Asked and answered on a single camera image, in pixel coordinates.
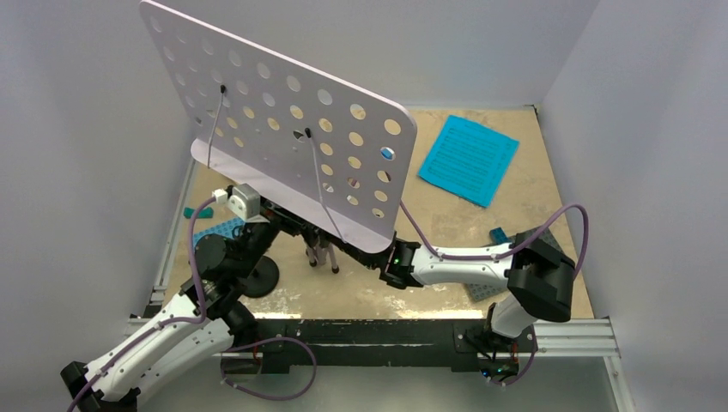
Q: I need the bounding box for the black microphone desk stand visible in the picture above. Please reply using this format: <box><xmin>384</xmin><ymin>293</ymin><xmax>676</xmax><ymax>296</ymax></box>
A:
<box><xmin>242</xmin><ymin>256</ymin><xmax>280</xmax><ymax>298</ymax></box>

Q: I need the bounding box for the lilac tripod music stand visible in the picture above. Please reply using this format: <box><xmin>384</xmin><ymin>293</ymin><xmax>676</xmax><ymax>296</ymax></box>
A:
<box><xmin>139</xmin><ymin>1</ymin><xmax>417</xmax><ymax>252</ymax></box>

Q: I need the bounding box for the teal sheet music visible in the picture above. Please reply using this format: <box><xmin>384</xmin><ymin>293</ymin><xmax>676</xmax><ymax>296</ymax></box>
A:
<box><xmin>418</xmin><ymin>115</ymin><xmax>519</xmax><ymax>208</ymax></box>

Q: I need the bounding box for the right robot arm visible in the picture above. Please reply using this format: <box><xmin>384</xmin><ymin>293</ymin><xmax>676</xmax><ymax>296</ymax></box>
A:
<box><xmin>334</xmin><ymin>233</ymin><xmax>576</xmax><ymax>349</ymax></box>

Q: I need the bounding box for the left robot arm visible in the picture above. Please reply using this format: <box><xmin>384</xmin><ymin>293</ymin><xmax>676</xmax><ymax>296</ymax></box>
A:
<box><xmin>67</xmin><ymin>245</ymin><xmax>318</xmax><ymax>412</ymax></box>

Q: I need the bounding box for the light blue brick baseplate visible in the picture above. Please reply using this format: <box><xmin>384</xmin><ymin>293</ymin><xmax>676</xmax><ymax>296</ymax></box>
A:
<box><xmin>193</xmin><ymin>217</ymin><xmax>245</xmax><ymax>245</ymax></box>

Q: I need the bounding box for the teal curved block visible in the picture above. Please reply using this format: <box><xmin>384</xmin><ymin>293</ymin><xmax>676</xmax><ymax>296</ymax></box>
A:
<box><xmin>183</xmin><ymin>207</ymin><xmax>214</xmax><ymax>220</ymax></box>

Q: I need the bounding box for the grey brick baseplate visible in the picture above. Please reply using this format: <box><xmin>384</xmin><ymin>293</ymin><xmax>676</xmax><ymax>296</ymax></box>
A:
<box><xmin>469</xmin><ymin>230</ymin><xmax>564</xmax><ymax>303</ymax></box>

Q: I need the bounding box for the dark blue brick plate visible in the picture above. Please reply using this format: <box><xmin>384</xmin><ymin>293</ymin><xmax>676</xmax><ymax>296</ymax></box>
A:
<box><xmin>489</xmin><ymin>227</ymin><xmax>510</xmax><ymax>245</ymax></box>

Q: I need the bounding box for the blue white brick stack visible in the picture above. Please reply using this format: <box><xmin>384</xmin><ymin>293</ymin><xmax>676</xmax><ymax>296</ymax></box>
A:
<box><xmin>380</xmin><ymin>148</ymin><xmax>395</xmax><ymax>160</ymax></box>

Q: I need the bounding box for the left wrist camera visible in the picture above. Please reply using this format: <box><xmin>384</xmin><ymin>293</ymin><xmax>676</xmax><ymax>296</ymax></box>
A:
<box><xmin>211</xmin><ymin>184</ymin><xmax>261</xmax><ymax>222</ymax></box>

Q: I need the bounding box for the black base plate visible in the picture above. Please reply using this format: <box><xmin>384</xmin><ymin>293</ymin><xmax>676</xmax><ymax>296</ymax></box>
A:
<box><xmin>223</xmin><ymin>315</ymin><xmax>537</xmax><ymax>379</ymax></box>

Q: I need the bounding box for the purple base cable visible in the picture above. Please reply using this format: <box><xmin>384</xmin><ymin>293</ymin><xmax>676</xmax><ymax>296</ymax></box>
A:
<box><xmin>220</xmin><ymin>336</ymin><xmax>318</xmax><ymax>401</ymax></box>

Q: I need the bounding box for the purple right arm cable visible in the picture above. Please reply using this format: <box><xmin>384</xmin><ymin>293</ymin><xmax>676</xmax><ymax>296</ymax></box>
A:
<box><xmin>397</xmin><ymin>200</ymin><xmax>590</xmax><ymax>280</ymax></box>

